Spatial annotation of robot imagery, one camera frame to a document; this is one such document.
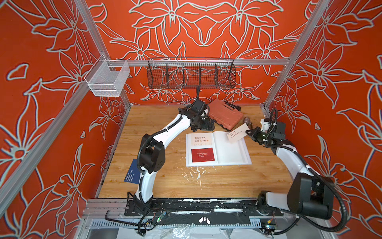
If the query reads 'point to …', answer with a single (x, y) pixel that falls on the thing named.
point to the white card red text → (201, 139)
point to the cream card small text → (238, 133)
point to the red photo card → (202, 155)
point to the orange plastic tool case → (227, 115)
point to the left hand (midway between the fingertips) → (208, 125)
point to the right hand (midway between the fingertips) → (246, 129)
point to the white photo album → (236, 153)
